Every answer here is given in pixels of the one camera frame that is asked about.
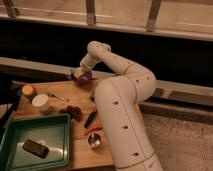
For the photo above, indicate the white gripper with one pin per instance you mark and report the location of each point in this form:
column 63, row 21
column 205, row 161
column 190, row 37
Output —
column 88, row 62

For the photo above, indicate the purple bowl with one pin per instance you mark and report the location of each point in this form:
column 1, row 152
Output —
column 84, row 79

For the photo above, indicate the yellow sponge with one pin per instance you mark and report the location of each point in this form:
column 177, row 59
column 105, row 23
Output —
column 78, row 72

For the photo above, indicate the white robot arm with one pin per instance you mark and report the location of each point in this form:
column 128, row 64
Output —
column 115, row 98

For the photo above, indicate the wooden cutting board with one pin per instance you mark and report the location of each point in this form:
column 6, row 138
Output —
column 82, row 157

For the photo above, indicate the small metal spoon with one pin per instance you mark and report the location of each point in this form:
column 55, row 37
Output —
column 58, row 97

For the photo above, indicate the bunch of dark grapes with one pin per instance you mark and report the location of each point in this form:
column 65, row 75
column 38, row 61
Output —
column 74, row 112

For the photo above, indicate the white cup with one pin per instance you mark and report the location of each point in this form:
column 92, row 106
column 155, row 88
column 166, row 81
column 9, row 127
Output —
column 41, row 102

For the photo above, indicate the orange carrot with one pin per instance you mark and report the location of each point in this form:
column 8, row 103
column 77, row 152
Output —
column 93, row 128

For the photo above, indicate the red yellow apple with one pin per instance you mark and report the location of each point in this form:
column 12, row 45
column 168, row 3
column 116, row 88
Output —
column 29, row 90

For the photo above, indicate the green plastic tray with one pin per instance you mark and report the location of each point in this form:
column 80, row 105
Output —
column 52, row 132

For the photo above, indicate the small metal cup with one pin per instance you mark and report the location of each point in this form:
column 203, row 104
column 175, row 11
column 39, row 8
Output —
column 94, row 141

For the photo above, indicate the black object at left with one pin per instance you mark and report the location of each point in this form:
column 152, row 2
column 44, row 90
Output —
column 9, row 94

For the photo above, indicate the dark brown rectangular block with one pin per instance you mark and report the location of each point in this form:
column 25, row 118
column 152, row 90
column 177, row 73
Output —
column 35, row 148

